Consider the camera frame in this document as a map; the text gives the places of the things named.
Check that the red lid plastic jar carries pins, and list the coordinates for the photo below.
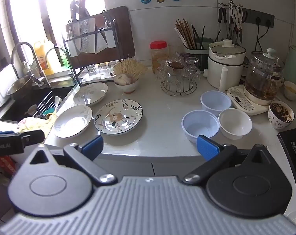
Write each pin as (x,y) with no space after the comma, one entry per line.
(159,49)

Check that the hanging utensils rack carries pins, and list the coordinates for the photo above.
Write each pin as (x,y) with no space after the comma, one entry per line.
(233,17)

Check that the green chopstick holder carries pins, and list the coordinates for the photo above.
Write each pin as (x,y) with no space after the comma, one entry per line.
(195,47)

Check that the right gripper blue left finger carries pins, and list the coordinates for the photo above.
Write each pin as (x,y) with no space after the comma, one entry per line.
(83,156)

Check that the black sink drain rack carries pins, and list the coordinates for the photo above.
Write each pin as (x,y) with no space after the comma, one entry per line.
(46,103)

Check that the rabbit floral pattern plate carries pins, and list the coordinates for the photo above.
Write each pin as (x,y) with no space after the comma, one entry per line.
(118,117)

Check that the small chrome faucet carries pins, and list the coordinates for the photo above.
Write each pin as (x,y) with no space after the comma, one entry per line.
(60,63)

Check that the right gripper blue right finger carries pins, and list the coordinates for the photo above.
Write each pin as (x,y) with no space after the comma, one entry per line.
(216,157)

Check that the steel bowl in sink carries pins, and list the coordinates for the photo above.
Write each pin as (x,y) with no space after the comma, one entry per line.
(20,88)

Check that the white ceramic bowl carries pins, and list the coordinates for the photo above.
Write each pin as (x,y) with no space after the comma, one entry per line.
(234,123)

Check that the patterned cup with dregs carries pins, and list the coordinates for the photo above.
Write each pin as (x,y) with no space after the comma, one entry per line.
(280,115)

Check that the small cup yellow liquid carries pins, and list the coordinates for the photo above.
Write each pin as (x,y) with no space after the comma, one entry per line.
(289,90)

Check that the leaf pattern plate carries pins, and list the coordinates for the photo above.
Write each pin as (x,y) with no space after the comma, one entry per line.
(91,94)
(72,121)

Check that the white dish brush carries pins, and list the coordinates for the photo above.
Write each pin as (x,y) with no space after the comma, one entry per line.
(57,101)

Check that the white electric cooking pot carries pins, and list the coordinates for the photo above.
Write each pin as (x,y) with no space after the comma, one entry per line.
(225,64)

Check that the wire rack with glass cups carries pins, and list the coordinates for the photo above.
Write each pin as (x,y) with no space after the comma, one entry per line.
(178,76)

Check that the yellow dish cloth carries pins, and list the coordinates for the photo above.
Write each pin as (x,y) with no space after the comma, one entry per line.
(31,123)

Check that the orange detergent bottle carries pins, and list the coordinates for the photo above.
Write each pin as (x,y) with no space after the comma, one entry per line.
(41,48)

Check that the brown cutting board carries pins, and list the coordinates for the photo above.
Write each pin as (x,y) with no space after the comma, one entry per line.
(125,47)

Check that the glass health kettle on base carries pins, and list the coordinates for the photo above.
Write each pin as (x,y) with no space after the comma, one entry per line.
(261,85)

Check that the translucent plastic bowl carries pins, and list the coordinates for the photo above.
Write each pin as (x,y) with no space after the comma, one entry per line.
(199,122)
(215,102)

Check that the black dish rack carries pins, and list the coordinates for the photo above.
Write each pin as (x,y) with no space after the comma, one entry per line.
(92,35)

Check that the bowl with noodles and garlic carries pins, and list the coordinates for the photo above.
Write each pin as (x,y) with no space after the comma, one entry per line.
(127,74)

